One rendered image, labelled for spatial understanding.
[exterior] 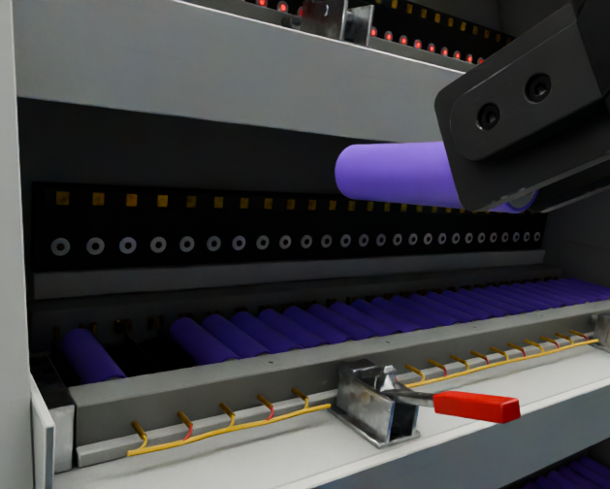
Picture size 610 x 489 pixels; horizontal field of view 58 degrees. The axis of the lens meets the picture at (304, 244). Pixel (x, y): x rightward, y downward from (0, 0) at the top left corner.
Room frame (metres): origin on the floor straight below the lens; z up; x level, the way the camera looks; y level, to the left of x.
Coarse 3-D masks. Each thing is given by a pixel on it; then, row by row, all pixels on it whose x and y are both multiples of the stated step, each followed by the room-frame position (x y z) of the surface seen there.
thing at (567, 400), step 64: (384, 256) 0.50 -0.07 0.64; (448, 256) 0.54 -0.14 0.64; (512, 256) 0.61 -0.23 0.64; (576, 256) 0.65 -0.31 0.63; (64, 384) 0.29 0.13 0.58; (448, 384) 0.35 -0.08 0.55; (512, 384) 0.36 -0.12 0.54; (576, 384) 0.37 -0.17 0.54; (64, 448) 0.22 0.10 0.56; (192, 448) 0.25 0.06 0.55; (256, 448) 0.25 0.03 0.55; (320, 448) 0.26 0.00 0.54; (384, 448) 0.27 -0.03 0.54; (448, 448) 0.29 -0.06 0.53; (512, 448) 0.33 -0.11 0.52; (576, 448) 0.38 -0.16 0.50
